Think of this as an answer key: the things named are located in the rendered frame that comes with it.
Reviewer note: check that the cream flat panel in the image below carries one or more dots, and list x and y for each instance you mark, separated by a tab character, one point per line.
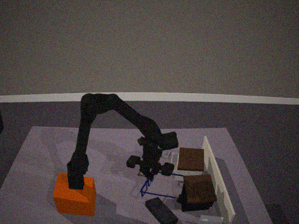
223	199

